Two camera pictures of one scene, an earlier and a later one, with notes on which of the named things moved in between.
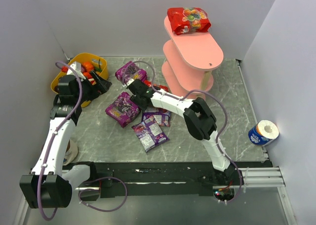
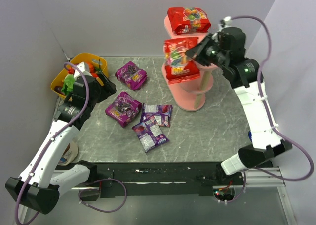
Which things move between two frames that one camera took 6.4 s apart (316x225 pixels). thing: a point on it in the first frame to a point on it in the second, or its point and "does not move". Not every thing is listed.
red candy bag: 188,20 does not move
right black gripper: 135,85 to 206,53
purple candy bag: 130,71 does not move
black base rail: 176,179 does not move
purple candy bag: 124,109 does not move
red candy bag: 148,83 to 179,67
